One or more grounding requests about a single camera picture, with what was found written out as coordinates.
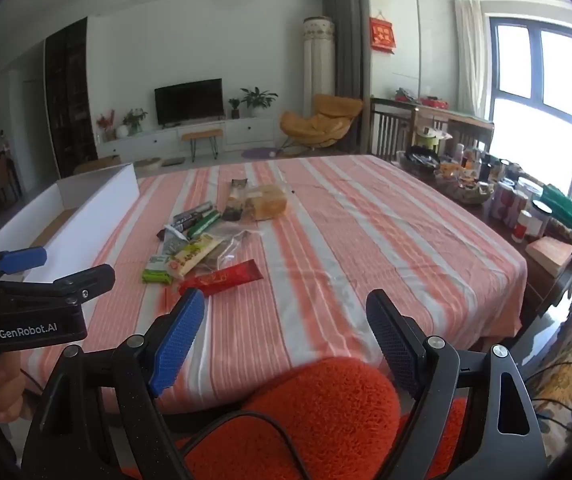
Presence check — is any yellow snack packet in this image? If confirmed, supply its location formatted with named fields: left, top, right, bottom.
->
left=168, top=234, right=224, bottom=280

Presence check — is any window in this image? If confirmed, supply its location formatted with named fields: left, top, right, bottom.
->
left=486, top=17, right=572, bottom=201

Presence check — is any dark shelf cabinet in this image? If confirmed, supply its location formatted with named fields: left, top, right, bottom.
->
left=44, top=17, right=99, bottom=178

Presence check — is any wooden chair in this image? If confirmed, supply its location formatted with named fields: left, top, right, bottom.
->
left=370, top=97, right=417, bottom=161
left=445, top=117, right=496, bottom=153

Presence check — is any green and white snack packet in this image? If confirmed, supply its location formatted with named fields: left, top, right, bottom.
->
left=142, top=254, right=174, bottom=285

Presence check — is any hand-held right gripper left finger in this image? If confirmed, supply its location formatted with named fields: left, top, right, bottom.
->
left=20, top=287, right=207, bottom=480

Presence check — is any orange striped tablecloth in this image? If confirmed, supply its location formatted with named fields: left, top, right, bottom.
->
left=16, top=155, right=529, bottom=413

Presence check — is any wooden desk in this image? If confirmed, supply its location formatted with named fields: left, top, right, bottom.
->
left=411, top=102, right=492, bottom=133

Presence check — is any red flower arrangement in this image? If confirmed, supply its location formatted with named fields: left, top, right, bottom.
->
left=96, top=110, right=117, bottom=142

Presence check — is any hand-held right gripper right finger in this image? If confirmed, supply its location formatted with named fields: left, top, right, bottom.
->
left=366, top=288, right=549, bottom=480

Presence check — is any red wall hanging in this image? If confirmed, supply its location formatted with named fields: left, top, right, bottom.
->
left=369, top=12, right=397, bottom=53

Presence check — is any grey curtain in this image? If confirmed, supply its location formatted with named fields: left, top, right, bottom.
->
left=322, top=0, right=371, bottom=101

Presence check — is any white curtain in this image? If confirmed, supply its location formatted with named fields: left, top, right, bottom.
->
left=453, top=0, right=492, bottom=121

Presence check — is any green snack bar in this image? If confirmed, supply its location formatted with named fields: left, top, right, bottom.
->
left=187, top=210, right=221, bottom=240

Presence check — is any black television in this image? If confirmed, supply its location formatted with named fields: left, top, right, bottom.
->
left=154, top=78, right=225, bottom=127

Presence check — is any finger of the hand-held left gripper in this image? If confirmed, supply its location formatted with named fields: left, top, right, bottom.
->
left=0, top=263, right=116, bottom=307
left=0, top=246, right=47, bottom=276

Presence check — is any wooden stool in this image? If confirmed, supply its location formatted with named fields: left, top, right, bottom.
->
left=182, top=129, right=224, bottom=163

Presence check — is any white tv cabinet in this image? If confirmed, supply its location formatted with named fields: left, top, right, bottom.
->
left=96, top=117, right=277, bottom=158

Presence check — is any grey pyramid snack packet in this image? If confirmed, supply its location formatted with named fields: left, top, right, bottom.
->
left=158, top=224, right=189, bottom=256

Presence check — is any green flowering plant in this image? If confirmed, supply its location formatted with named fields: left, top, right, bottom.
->
left=122, top=107, right=149, bottom=137

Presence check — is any bagged bread loaf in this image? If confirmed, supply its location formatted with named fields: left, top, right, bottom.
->
left=244, top=185, right=288, bottom=221

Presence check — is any clear plastic bag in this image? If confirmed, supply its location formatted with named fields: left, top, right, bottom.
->
left=201, top=225, right=264, bottom=273

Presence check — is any green cloth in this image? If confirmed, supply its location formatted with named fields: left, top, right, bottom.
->
left=541, top=185, right=572, bottom=243

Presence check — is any lizard print gummy packet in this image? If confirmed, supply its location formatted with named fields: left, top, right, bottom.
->
left=223, top=178, right=249, bottom=222

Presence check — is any thick book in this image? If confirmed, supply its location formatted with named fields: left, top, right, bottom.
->
left=525, top=237, right=572, bottom=278

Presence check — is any large leafy potted plant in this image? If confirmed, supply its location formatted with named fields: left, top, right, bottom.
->
left=240, top=86, right=279, bottom=118

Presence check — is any dark brown chocolate bar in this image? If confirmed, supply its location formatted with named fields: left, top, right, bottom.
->
left=173, top=209, right=214, bottom=232

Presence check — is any brown cardboard box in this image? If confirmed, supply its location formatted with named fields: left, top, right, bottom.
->
left=73, top=155, right=121, bottom=176

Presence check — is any black cable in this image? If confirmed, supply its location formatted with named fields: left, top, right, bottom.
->
left=166, top=410, right=307, bottom=480

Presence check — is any white cardboard box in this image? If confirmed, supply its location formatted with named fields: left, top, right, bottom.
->
left=0, top=162, right=139, bottom=283

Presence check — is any wicker basket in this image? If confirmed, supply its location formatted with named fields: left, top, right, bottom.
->
left=441, top=180, right=495, bottom=205

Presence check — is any covered standing air conditioner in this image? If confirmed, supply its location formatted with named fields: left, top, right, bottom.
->
left=302, top=16, right=335, bottom=118

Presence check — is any red snack packet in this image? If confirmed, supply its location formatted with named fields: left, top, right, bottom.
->
left=180, top=259, right=264, bottom=300

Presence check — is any orange lounge chair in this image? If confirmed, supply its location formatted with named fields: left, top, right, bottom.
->
left=280, top=94, right=364, bottom=153

